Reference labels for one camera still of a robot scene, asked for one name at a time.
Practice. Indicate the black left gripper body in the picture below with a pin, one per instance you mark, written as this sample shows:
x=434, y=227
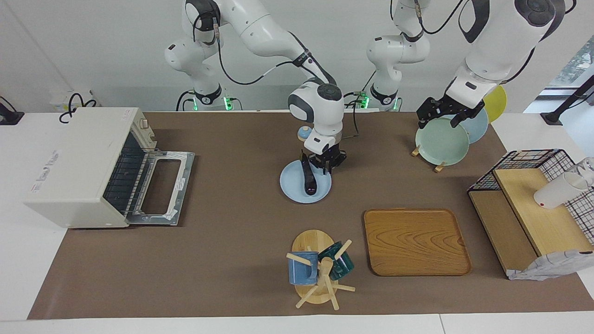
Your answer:
x=452, y=105

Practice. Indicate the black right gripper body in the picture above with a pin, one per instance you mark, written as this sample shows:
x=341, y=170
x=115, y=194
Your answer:
x=327, y=154

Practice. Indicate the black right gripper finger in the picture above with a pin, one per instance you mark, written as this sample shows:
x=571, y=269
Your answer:
x=341, y=161
x=325, y=168

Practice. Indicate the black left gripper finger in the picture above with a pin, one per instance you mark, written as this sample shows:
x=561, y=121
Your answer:
x=426, y=113
x=466, y=117

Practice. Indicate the dark purple eggplant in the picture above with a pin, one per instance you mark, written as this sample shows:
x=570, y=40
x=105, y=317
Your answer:
x=309, y=178

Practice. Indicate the oven door with glass window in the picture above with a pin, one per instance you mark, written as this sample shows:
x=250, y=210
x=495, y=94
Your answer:
x=183, y=185

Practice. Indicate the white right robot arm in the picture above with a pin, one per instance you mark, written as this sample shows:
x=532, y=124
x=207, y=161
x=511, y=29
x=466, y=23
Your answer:
x=320, y=106

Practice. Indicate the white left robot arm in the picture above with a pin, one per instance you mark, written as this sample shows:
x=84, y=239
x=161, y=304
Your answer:
x=501, y=41

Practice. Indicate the white toaster oven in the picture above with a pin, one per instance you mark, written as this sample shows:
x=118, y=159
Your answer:
x=74, y=162

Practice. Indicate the light blue racked plate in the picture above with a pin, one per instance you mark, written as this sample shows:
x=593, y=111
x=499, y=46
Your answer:
x=478, y=130

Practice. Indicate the small blue white bell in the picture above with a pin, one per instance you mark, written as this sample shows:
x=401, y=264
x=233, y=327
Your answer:
x=302, y=134

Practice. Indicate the yellow racked plate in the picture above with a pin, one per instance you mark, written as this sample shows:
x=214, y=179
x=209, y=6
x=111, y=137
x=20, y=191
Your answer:
x=497, y=104

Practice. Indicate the pale green racked plate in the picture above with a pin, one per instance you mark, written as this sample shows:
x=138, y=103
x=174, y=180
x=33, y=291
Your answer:
x=441, y=144

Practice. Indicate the wooden plate rack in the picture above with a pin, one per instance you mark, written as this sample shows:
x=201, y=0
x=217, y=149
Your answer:
x=439, y=168

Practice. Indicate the wooden mug tree stand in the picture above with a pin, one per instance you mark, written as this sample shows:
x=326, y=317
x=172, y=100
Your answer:
x=312, y=241

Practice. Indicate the dark green mug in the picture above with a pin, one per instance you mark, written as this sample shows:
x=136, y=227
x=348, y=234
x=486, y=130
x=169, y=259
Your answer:
x=343, y=266

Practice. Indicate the blue mug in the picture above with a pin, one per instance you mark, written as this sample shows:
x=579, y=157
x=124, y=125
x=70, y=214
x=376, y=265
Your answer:
x=301, y=271

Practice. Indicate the wooden serving tray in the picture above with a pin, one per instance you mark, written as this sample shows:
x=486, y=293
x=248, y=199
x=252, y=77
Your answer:
x=399, y=250

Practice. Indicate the white plastic cup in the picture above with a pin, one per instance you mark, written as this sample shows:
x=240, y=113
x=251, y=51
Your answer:
x=554, y=195

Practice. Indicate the window with greenery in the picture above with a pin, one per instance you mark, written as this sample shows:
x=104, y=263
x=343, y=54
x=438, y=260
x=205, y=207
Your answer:
x=577, y=60

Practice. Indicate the clear glass cup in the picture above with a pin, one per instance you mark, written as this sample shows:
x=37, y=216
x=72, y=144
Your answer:
x=587, y=167

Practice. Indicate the brown table mat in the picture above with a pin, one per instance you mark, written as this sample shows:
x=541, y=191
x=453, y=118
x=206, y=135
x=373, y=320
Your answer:
x=222, y=255

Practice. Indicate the wooden two-tier shelf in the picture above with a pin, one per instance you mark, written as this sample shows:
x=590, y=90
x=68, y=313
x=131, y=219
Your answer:
x=543, y=227

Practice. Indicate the grey patterned cloth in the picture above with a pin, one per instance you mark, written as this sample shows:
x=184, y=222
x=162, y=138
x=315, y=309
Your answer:
x=547, y=269

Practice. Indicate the white power socket box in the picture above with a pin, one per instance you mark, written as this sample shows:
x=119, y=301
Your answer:
x=58, y=99

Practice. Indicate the black desk clamp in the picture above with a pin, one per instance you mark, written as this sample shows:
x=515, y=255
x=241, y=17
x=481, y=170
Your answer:
x=9, y=118

